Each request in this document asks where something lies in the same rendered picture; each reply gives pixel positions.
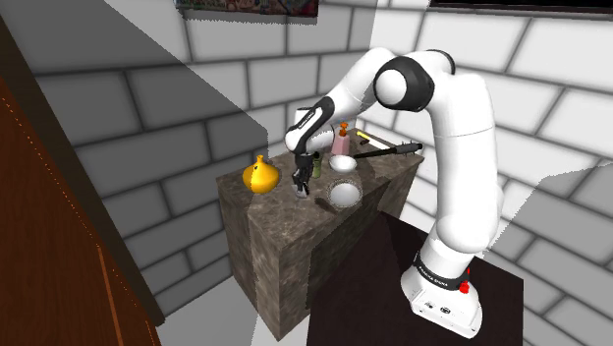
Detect colourful wall picture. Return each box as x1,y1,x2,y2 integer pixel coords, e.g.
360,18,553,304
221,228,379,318
174,0,320,19

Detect black long-handled brush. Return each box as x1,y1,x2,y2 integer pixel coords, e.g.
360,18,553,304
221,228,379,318
353,142,425,161

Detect plain white bowl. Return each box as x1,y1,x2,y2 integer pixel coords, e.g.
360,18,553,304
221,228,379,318
327,153,359,174

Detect dark robot stand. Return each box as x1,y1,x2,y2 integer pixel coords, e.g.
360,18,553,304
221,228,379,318
305,209,526,346

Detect yellow onion-shaped vase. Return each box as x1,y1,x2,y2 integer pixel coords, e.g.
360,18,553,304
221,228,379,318
241,154,282,196

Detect stone counter block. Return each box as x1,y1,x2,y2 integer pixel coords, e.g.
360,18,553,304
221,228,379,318
215,127,426,342

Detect yellow-handled knife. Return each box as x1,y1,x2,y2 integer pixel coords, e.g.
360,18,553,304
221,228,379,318
356,129,393,151

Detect dark window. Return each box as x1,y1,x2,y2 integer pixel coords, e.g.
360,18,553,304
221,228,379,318
427,0,613,15

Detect brown wooden door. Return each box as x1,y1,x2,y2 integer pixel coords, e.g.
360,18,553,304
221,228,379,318
0,14,167,346

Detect white bowl with dark rim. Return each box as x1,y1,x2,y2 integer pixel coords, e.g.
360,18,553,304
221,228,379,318
325,178,364,210

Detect pink bottle with orange top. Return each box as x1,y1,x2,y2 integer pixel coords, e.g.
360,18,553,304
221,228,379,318
330,122,352,157

